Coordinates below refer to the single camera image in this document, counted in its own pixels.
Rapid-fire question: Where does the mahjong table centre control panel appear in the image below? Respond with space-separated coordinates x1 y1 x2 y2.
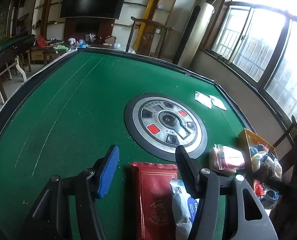
123 93 208 162

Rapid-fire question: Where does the white standing air conditioner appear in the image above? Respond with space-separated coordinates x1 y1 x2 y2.
172 0 215 69

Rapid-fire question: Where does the white paper card left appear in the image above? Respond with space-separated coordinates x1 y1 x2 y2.
195 91 212 109

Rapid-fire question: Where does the white blue printed plastic bag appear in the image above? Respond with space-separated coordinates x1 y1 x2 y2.
170 179 199 240

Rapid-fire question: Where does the yellow cardboard box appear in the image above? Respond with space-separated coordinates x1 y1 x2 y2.
238 128 282 210

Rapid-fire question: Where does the white paper card right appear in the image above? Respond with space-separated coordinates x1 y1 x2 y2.
209 95 227 111

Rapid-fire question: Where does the blue plush toy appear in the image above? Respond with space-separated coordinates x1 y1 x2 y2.
249 144 269 162

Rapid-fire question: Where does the wooden armchair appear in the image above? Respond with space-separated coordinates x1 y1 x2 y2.
126 16 174 59

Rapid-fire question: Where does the black wall television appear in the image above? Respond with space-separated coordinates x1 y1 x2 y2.
60 0 125 20

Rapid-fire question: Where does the red foil packet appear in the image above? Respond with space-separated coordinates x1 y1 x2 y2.
131 162 178 239

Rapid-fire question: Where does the white paper card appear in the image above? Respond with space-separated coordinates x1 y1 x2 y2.
195 91 212 109
209 95 227 111

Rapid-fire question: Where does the zip bag of coloured sheets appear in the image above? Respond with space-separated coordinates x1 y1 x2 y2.
209 144 245 176

